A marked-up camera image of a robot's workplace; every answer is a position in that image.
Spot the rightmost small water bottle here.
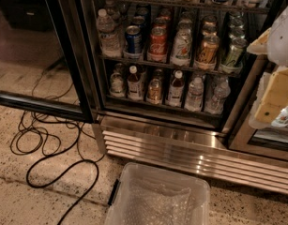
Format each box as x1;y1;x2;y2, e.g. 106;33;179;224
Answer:
205;82;231;114

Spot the large clear water bottle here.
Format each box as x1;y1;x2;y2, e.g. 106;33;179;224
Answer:
96;8;122;57

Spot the blue soda can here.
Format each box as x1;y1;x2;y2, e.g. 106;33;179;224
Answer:
125;25;142;53

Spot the white cap juice bottle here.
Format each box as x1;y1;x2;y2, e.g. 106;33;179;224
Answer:
128;66;144;100

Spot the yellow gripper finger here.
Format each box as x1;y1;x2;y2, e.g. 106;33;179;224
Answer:
254;67;288;124
247;28;271;55

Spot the white green soda can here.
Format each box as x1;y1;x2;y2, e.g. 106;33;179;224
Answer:
171;29;191;67

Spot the small water bottle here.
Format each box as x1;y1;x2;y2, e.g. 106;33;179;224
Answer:
184;77;204;112
205;82;231;114

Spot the red cola can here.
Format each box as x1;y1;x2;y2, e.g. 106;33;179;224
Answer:
149;27;167;55

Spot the orange gold soda can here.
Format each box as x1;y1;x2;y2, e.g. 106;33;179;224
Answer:
194;36;220;70

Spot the steel fridge base grille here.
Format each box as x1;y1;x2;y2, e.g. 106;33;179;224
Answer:
92;115;288;194

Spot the closed right fridge door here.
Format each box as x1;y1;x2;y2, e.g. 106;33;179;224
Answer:
228;55;288;162

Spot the black cable on floor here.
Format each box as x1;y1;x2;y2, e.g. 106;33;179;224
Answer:
9;58;106;225

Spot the clear bottle bottom left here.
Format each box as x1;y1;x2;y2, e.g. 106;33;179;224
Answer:
110;63;126;98

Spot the green soda can middle shelf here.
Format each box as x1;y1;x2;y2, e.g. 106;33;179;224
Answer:
220;37;248;74

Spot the open glass fridge door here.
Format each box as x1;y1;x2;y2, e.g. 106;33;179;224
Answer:
0;0;93;122

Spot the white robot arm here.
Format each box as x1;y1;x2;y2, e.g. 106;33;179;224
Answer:
247;6;288;124

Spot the stainless glass door fridge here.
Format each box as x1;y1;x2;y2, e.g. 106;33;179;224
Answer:
53;0;288;196

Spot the clear plastic storage bin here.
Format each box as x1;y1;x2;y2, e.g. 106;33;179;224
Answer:
104;162;210;225

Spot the dark drink white cap bottle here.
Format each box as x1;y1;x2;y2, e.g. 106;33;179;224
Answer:
165;70;185;107

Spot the amber tea bottle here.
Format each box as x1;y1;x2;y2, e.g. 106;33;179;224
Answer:
146;68;164;104

